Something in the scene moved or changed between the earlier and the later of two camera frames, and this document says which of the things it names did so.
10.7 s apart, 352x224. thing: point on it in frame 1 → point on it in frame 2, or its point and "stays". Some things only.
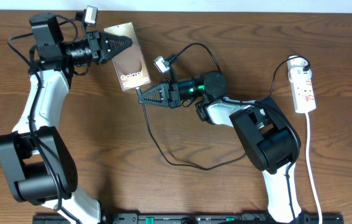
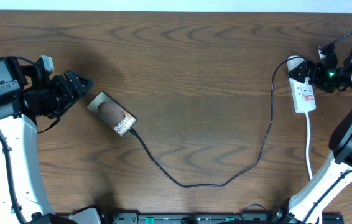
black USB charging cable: [219, 165] → [245, 167]
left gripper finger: [113, 44] → [78, 82]
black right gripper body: [175, 99] → [328, 79]
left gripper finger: [114, 46] → [84, 89]
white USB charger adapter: [295, 67] stays
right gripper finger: [155, 96] → [299, 73]
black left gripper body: [96, 50] → [49, 96]
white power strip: [303, 96] stays
